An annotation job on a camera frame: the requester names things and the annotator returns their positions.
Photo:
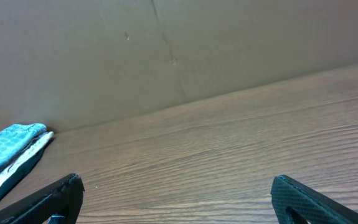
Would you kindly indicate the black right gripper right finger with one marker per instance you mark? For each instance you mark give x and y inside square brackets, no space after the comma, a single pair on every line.
[296,203]

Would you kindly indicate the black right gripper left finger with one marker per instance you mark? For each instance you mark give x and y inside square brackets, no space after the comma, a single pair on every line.
[59,202]

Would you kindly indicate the light blue denim shorts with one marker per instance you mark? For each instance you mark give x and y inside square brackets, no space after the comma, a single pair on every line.
[16,138]

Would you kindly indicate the black garment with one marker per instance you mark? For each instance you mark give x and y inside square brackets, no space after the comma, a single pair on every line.
[23,169]

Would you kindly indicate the beige shorts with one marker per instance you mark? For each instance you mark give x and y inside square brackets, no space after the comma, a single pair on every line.
[28,154]

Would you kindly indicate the brown cardboard backboard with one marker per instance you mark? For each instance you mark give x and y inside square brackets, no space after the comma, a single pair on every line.
[69,64]

